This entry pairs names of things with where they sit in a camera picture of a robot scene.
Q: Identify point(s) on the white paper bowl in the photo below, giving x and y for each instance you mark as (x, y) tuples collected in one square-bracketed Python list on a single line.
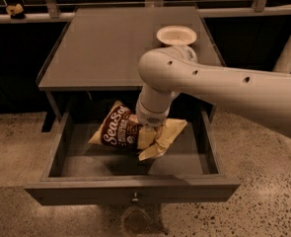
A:
[(176, 35)]

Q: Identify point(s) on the grey cabinet with counter top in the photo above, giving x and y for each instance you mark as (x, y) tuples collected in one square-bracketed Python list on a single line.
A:
[(101, 48)]

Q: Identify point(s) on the round floor drain cover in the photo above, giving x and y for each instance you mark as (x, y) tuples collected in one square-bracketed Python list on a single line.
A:
[(135, 220)]

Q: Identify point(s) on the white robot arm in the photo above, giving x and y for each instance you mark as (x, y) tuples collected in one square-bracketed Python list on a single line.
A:
[(262, 97)]

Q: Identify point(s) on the small yellow black object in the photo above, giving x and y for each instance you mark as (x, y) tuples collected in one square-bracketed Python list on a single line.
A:
[(15, 11)]

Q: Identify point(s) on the grey open drawer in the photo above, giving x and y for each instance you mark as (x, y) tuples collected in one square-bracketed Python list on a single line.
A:
[(81, 173)]

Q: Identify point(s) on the brown chip bag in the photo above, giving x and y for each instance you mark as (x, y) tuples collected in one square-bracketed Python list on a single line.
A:
[(119, 129)]

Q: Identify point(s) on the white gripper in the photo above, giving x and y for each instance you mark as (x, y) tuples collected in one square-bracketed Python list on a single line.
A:
[(149, 118)]

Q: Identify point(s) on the metal drawer knob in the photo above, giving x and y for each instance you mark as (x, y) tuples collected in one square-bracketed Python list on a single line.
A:
[(135, 198)]

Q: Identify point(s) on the metal railing frame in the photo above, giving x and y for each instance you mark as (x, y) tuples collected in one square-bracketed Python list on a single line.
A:
[(86, 7)]

